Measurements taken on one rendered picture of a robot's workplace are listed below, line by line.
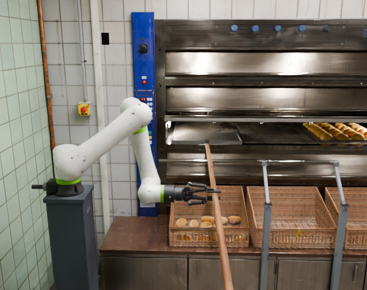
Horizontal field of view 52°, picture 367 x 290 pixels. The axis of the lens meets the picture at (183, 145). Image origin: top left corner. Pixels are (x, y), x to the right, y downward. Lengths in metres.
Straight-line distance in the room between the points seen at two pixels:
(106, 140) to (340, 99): 1.88
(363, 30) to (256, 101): 0.89
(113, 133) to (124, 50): 1.20
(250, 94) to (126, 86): 0.93
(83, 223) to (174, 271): 0.96
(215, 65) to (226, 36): 0.22
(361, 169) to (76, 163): 2.23
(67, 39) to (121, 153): 0.94
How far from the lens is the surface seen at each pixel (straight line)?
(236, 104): 2.87
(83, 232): 2.04
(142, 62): 2.84
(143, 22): 2.83
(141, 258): 2.73
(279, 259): 2.77
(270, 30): 2.90
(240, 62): 2.86
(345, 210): 2.64
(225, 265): 1.43
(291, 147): 3.03
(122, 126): 1.78
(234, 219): 2.98
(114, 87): 2.92
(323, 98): 3.02
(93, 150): 1.78
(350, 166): 3.22
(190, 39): 2.85
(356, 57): 3.08
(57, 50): 3.02
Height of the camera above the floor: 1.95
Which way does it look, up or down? 15 degrees down
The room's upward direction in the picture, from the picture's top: straight up
